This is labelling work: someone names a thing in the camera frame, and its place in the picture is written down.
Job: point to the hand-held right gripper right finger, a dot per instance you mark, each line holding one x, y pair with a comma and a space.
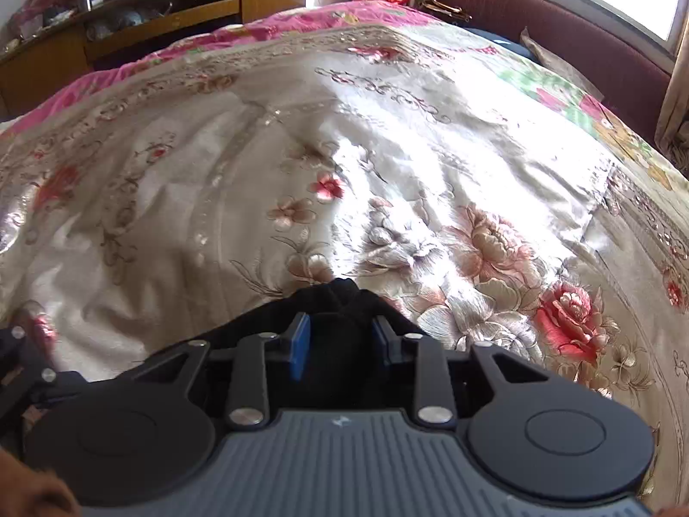
380, 347

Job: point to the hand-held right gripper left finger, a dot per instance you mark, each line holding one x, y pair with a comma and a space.
299, 344

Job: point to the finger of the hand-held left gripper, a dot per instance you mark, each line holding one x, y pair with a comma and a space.
29, 371

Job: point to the black pants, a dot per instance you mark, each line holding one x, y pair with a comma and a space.
339, 328

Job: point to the person's brown clothing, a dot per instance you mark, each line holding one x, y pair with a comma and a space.
32, 487

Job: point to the floral bed blanket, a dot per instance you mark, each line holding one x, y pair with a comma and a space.
269, 172

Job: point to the beige cloth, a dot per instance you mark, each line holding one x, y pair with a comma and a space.
560, 64

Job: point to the brown handbag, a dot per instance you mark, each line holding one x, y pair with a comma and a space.
444, 9

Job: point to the wooden cabinet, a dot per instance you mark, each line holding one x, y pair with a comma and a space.
177, 21

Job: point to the maroon upholstered sofa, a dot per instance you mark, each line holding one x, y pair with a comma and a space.
565, 43

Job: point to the beige patterned curtain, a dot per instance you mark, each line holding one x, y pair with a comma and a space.
674, 107

